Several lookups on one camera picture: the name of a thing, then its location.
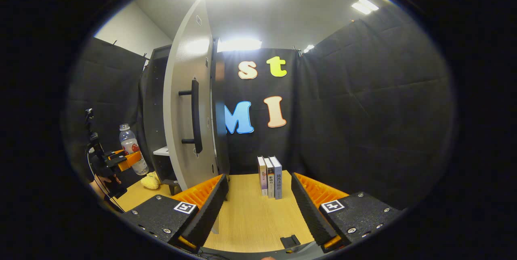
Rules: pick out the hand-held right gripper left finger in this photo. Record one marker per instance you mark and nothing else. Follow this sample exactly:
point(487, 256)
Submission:
point(208, 215)

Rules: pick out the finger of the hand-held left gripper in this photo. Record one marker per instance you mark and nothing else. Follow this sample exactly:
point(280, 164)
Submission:
point(131, 161)

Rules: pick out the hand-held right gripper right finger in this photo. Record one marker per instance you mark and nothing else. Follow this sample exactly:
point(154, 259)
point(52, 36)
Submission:
point(311, 215)

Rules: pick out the clear bottle with red label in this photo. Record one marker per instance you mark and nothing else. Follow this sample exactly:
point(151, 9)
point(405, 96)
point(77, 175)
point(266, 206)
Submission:
point(128, 139)

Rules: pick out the grey cabinet door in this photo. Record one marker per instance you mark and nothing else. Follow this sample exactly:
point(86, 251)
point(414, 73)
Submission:
point(181, 171)

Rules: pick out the white cabinet shelf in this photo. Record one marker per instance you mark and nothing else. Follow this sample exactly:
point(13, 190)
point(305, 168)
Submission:
point(161, 151)

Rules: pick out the cream plush toy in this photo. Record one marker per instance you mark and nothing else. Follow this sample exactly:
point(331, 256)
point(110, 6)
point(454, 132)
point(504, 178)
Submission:
point(150, 182)

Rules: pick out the black table clamp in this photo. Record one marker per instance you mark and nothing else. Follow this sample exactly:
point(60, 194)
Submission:
point(290, 242)

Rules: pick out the pale blue book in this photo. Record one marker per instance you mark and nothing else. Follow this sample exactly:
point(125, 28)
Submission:
point(278, 179)

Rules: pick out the white spine book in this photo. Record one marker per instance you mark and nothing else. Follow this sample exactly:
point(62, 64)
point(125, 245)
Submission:
point(270, 181)

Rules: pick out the black backdrop cloth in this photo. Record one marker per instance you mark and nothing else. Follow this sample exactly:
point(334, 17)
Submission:
point(363, 110)

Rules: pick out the ceiling light panel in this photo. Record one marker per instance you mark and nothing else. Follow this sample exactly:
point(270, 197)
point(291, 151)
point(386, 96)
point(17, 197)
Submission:
point(240, 45)
point(309, 48)
point(364, 5)

